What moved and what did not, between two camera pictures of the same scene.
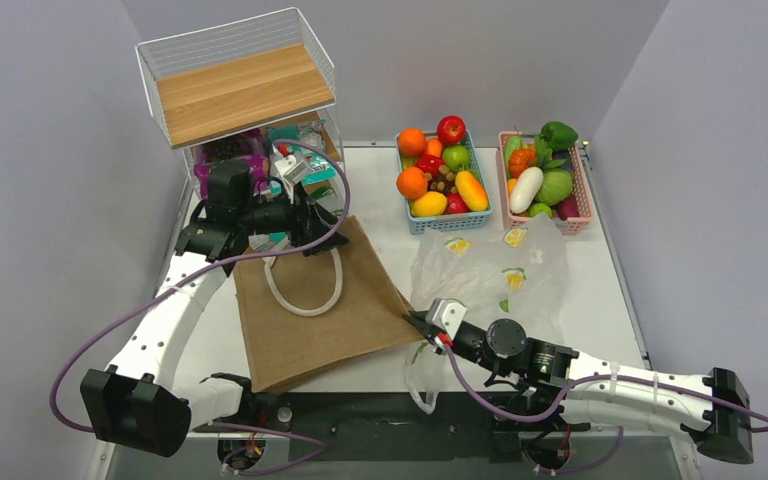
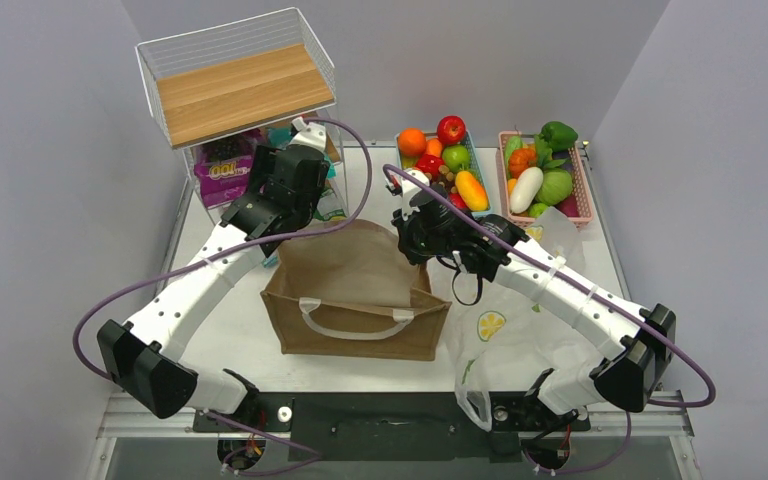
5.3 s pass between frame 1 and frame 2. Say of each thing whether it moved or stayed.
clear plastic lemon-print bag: moved
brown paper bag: moved
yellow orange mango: stayed
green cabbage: stayed
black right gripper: moved
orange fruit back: stayed
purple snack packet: stayed
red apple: stayed
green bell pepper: stayed
